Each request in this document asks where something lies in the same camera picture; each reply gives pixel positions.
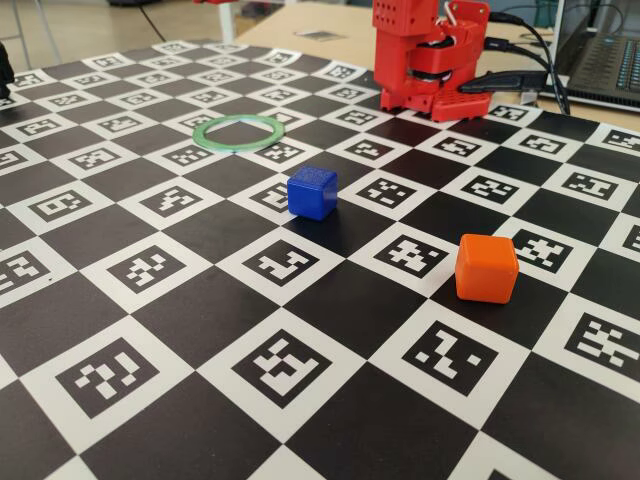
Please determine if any blue cube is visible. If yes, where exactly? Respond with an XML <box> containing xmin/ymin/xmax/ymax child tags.
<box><xmin>286</xmin><ymin>164</ymin><xmax>339</xmax><ymax>222</ymax></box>

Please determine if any orange cube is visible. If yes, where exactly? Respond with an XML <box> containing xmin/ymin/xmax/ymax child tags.
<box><xmin>454</xmin><ymin>233</ymin><xmax>521</xmax><ymax>306</ymax></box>

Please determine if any black white marker checkerboard mat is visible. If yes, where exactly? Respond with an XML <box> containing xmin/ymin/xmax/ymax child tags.
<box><xmin>0</xmin><ymin>39</ymin><xmax>640</xmax><ymax>480</ymax></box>

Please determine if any white table leg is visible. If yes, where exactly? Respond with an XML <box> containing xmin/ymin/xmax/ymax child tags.
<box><xmin>219</xmin><ymin>0</ymin><xmax>237</xmax><ymax>45</ymax></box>

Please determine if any dark laptop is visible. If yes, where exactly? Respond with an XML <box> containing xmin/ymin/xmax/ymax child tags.
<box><xmin>554</xmin><ymin>0</ymin><xmax>640</xmax><ymax>111</ymax></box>

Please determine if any thin metal chair leg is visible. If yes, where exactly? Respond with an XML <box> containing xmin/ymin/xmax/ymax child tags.
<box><xmin>12</xmin><ymin>0</ymin><xmax>31</xmax><ymax>69</ymax></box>
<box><xmin>37</xmin><ymin>0</ymin><xmax>64</xmax><ymax>65</ymax></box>

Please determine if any black stand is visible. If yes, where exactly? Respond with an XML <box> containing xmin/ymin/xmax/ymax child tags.
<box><xmin>0</xmin><ymin>43</ymin><xmax>16</xmax><ymax>99</ymax></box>

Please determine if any green ring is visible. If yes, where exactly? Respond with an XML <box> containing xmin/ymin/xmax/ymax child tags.
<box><xmin>192</xmin><ymin>113</ymin><xmax>287</xmax><ymax>154</ymax></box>

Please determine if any thick black cable plug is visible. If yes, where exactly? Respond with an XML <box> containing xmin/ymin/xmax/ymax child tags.
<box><xmin>457</xmin><ymin>69</ymin><xmax>551</xmax><ymax>96</ymax></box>

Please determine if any thin black cable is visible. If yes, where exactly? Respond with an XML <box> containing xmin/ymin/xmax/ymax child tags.
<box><xmin>482</xmin><ymin>37</ymin><xmax>569</xmax><ymax>114</ymax></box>
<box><xmin>488</xmin><ymin>10</ymin><xmax>572</xmax><ymax>116</ymax></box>

